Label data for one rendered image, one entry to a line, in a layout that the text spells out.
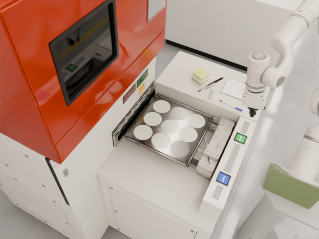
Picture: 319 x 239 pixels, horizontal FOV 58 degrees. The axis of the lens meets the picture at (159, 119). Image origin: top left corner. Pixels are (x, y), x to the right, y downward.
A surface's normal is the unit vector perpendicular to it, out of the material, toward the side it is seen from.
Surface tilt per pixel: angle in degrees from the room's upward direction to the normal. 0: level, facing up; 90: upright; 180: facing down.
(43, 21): 90
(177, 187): 0
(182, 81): 0
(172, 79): 0
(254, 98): 90
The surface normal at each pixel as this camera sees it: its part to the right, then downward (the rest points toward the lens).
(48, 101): 0.89, 0.38
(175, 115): 0.05, -0.64
